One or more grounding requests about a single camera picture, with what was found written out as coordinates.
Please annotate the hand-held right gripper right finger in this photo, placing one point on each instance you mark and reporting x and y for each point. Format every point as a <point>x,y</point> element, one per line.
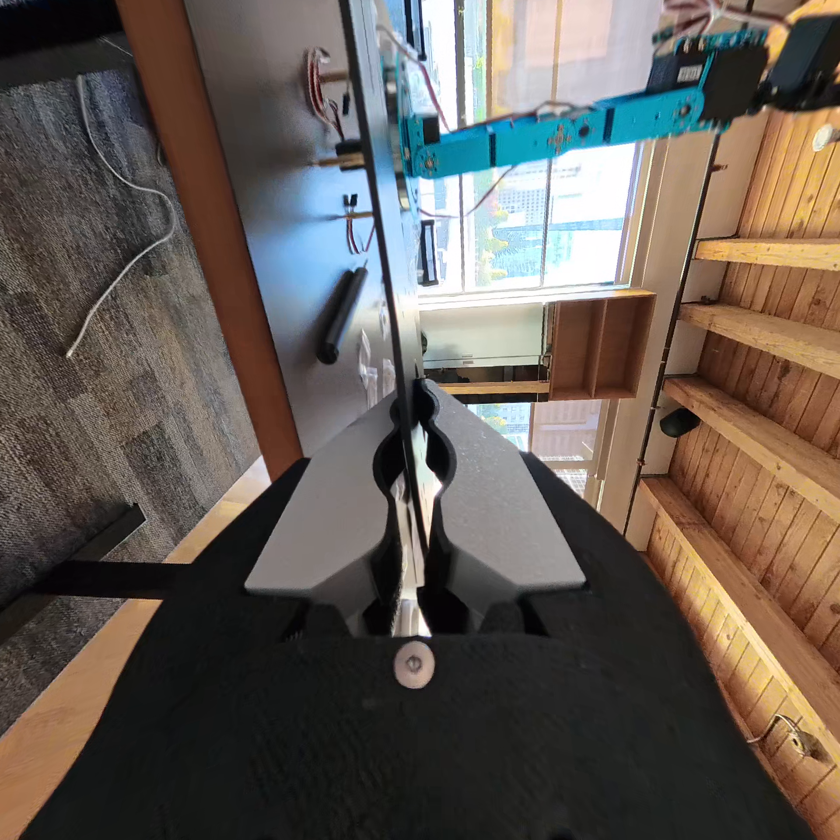
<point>512,525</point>

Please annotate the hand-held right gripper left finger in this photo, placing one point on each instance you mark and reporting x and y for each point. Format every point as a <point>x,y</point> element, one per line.
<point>321,525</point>

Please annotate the black metal base plate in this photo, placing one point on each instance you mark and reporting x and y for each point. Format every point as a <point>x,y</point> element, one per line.
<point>403,358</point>

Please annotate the blue toy robot arm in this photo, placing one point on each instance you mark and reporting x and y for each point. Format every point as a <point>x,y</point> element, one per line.
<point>558,134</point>

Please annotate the black metal desk leg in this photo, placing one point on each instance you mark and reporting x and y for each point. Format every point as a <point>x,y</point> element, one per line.
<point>98,577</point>

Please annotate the black ceiling speaker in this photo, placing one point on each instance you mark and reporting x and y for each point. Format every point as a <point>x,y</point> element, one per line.
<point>679,422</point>

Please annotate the black cylindrical tool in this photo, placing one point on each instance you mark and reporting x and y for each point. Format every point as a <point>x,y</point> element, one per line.
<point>341,315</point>

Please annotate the large window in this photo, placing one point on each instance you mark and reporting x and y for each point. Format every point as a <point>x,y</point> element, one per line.
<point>577,216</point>

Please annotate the metal ceiling fixture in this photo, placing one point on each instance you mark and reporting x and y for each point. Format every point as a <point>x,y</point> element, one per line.
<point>797,740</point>

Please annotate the wooden wall cabinet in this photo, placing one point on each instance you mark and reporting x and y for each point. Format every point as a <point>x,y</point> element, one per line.
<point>604,348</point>

